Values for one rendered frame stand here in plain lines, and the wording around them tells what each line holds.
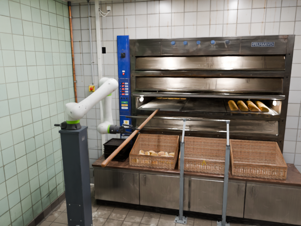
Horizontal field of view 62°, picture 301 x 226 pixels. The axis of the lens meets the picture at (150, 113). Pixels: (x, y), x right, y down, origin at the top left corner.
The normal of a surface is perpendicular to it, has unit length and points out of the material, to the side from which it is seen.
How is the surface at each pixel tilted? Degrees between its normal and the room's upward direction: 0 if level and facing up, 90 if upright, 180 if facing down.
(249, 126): 70
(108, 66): 90
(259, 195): 90
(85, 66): 90
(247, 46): 91
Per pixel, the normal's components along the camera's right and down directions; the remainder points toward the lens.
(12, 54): 0.97, 0.04
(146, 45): -0.23, 0.20
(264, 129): -0.22, -0.15
